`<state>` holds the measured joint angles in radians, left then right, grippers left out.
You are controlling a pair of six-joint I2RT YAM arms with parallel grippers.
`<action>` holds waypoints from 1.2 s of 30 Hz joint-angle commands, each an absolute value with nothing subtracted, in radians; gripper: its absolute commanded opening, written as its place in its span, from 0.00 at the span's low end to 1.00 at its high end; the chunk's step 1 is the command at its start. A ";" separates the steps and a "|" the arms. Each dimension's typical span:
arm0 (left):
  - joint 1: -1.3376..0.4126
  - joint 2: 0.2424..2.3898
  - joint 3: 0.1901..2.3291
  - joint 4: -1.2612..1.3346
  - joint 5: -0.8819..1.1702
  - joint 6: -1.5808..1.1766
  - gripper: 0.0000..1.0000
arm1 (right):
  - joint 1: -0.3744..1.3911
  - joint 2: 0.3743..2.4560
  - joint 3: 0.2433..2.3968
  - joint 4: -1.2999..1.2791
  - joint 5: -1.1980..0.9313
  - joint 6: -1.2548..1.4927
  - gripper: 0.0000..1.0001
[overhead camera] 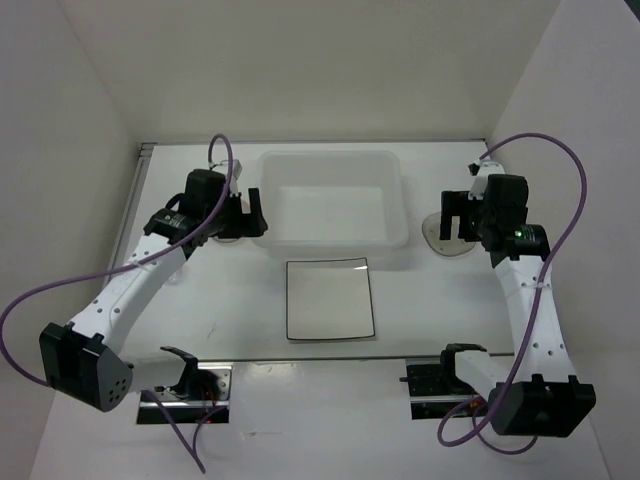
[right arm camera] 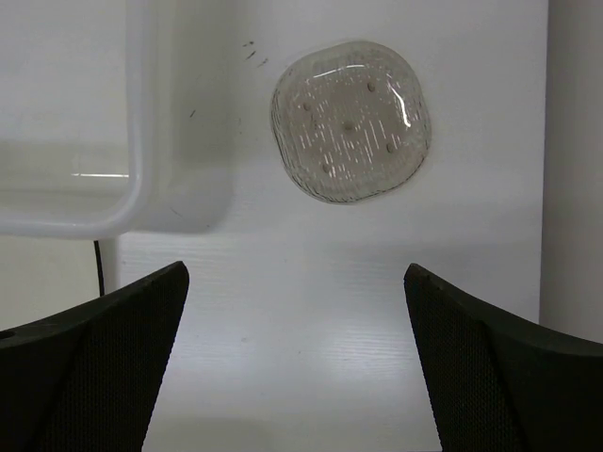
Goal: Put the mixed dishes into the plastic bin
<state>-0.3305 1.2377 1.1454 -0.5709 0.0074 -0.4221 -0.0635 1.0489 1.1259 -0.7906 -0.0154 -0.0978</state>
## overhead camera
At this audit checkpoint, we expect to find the smoky grey glass bowl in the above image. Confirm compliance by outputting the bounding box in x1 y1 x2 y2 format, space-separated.
211 237 241 245

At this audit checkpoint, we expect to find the smoky grey glass plate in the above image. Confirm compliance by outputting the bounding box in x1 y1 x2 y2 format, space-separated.
420 211 484 258

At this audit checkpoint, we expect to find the clear glass cup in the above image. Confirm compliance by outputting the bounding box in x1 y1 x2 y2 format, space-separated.
165 267 185 286

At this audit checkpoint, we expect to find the square white black-rimmed plate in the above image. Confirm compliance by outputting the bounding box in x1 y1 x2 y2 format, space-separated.
286 257 376 342

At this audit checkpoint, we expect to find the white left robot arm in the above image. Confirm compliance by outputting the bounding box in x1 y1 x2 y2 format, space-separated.
39 169 268 412

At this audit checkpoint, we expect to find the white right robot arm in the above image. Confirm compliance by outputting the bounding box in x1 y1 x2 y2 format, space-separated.
438 174 596 438

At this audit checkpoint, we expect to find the translucent white plastic bin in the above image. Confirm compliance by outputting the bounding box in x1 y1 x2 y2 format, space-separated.
254 150 409 259

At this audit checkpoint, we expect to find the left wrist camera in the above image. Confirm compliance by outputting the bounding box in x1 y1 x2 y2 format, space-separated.
209 159 243 181

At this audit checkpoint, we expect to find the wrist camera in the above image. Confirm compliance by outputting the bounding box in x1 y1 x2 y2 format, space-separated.
468 160 505 200
209 159 243 181

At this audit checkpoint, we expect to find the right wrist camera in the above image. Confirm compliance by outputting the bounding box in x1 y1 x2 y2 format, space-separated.
468 160 505 200

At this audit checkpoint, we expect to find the aluminium table edge rail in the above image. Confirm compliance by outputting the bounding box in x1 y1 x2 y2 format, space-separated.
107 142 157 270

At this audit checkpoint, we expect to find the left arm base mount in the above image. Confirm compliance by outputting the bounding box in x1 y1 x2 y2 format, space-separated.
152 362 234 426

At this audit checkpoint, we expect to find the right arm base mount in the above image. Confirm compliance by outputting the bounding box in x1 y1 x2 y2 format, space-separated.
399 358 477 420

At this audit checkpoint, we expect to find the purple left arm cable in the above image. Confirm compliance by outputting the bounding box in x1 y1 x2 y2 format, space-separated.
0 133 237 474

